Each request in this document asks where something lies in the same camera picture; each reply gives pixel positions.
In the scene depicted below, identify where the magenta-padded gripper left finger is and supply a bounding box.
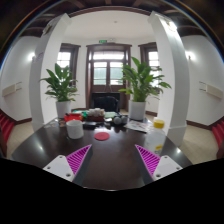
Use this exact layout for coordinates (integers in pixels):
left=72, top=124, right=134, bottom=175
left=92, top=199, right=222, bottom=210
left=42, top=143, right=94, bottom=187

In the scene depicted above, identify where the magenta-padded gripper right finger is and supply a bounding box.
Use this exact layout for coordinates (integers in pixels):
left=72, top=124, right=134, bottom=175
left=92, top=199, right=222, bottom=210
left=134, top=143, right=184, bottom=185

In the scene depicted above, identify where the yellow-capped clear plastic bottle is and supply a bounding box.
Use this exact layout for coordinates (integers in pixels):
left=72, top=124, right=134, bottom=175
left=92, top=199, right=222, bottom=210
left=145, top=119, right=167, bottom=157

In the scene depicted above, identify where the white speckled cup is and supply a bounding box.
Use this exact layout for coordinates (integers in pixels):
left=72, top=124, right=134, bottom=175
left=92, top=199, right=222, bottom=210
left=65, top=119, right=85, bottom=140

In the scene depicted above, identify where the flat black case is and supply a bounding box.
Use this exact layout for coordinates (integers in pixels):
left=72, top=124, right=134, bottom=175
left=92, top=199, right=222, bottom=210
left=82, top=121, right=98, bottom=130

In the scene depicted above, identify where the flat round red coaster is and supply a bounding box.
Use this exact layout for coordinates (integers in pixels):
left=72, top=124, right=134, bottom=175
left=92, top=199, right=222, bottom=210
left=93, top=131, right=111, bottom=141

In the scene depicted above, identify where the green plastic basket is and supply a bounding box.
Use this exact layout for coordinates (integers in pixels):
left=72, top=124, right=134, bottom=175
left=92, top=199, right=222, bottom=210
left=71, top=109, right=88, bottom=116

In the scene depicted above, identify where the black office chair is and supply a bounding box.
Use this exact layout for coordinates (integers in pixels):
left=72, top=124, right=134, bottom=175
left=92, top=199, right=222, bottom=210
left=92, top=92, right=121, bottom=113

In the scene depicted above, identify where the green plant in white pot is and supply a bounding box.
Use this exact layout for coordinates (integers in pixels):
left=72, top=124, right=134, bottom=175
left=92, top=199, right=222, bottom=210
left=39, top=63, right=79, bottom=119
left=118, top=56, right=173, bottom=122

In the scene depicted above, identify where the brown-framed window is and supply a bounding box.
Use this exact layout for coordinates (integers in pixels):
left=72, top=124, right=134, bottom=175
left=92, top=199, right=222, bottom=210
left=138, top=42, right=161, bottom=98
left=56, top=43, right=81, bottom=98

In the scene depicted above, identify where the brown wooden glazed door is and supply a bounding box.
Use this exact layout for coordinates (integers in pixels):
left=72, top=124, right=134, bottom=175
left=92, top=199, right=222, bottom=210
left=85, top=43, right=133, bottom=109

